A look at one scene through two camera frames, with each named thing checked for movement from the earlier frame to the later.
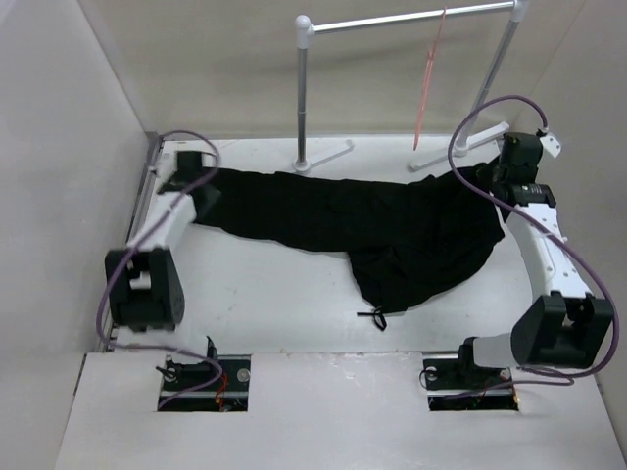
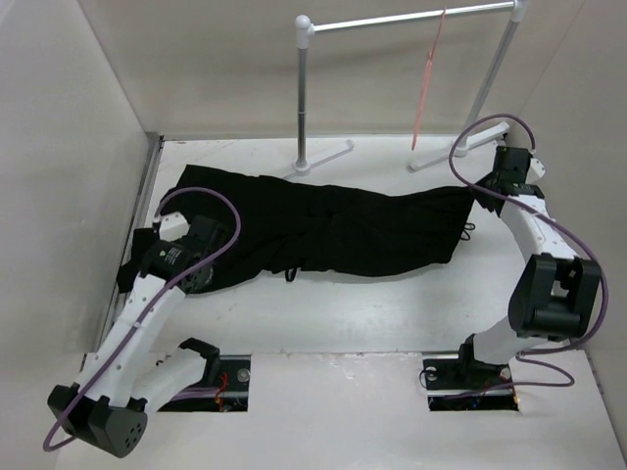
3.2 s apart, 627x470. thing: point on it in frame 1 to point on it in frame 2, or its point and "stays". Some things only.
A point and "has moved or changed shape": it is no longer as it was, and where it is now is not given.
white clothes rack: (304, 27) stays
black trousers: (407, 242) has moved or changed shape
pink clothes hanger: (428, 76) stays
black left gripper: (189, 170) to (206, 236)
